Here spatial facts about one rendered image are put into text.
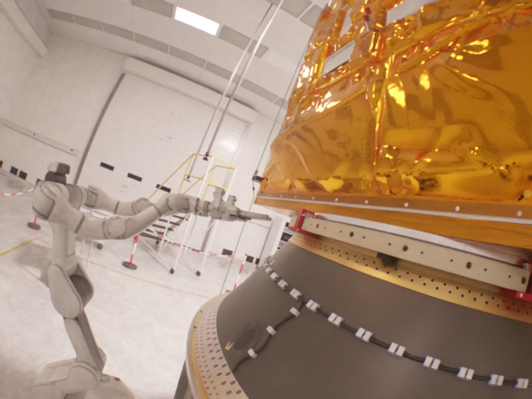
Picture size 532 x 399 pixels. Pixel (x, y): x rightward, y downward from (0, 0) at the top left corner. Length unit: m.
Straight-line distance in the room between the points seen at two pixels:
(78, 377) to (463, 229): 1.55
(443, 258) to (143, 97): 8.40
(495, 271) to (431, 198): 0.24
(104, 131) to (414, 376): 8.41
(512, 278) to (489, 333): 0.12
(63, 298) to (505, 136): 1.48
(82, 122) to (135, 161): 2.36
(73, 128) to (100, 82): 1.76
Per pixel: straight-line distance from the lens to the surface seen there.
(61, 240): 1.14
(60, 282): 1.15
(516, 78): 0.68
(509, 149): 0.58
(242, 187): 8.39
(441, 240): 0.62
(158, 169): 7.93
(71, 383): 1.47
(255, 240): 8.76
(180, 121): 8.19
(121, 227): 0.92
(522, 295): 0.60
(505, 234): 0.56
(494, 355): 0.61
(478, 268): 0.58
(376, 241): 0.61
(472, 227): 0.58
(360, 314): 0.59
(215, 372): 0.73
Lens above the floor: 1.65
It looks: 5 degrees up
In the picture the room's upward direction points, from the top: 19 degrees clockwise
